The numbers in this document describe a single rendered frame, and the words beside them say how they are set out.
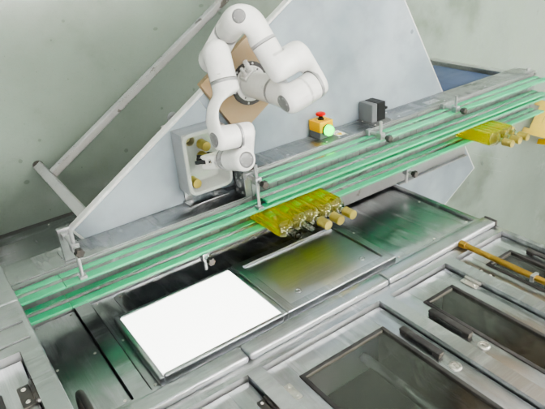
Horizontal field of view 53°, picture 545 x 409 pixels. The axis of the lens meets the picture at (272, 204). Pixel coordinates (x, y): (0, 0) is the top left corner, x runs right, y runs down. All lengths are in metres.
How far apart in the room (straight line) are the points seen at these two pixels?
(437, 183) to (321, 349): 1.57
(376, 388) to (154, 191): 0.99
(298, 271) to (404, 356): 0.48
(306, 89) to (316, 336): 0.76
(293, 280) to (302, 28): 0.94
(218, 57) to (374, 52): 0.90
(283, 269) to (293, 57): 0.71
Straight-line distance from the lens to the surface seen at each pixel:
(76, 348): 1.82
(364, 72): 2.41
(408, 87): 2.63
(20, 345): 1.24
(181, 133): 1.88
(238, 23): 1.74
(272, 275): 1.88
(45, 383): 1.13
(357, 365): 1.61
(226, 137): 1.66
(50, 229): 2.53
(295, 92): 1.76
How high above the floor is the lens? 2.43
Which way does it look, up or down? 48 degrees down
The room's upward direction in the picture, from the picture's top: 120 degrees clockwise
